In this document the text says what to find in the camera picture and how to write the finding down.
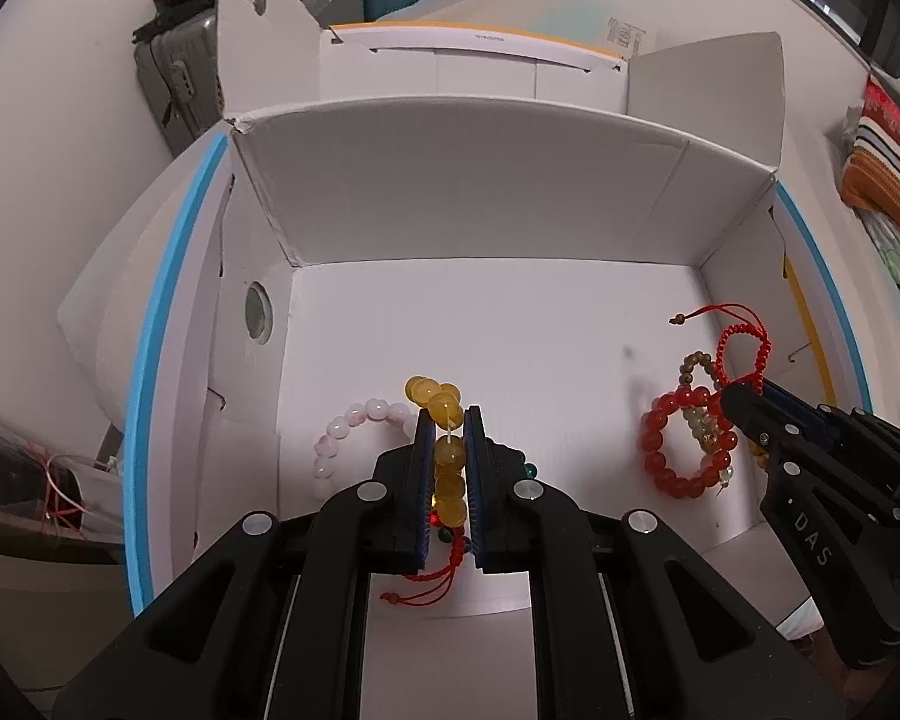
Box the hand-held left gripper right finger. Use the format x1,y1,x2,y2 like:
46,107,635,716
465,405,848,720

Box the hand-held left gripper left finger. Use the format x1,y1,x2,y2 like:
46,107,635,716
51,405,430,720

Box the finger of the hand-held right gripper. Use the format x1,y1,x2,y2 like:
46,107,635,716
761,379,841,445
720,382,805,475

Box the yellow bead bracelet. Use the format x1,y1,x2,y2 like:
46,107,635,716
405,375,470,530

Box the green brown bead bracelet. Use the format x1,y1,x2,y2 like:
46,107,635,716
682,405,737,500

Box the pink white bead bracelet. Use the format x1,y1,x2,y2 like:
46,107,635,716
313,395,421,481

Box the red string gold charm bracelet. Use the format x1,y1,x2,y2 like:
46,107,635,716
667,304,775,398

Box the red bead bracelet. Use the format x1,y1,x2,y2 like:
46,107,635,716
640,386,740,500

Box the yellow white cardboard box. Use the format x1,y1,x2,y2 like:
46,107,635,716
56,0,875,616

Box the striped folded cloth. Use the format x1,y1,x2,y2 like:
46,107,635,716
840,75,900,211

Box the white paper tag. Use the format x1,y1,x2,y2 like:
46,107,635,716
606,15,647,61

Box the grey suitcase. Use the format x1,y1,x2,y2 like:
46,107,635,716
133,0,365,158

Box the red white wires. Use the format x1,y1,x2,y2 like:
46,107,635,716
36,450,92,535

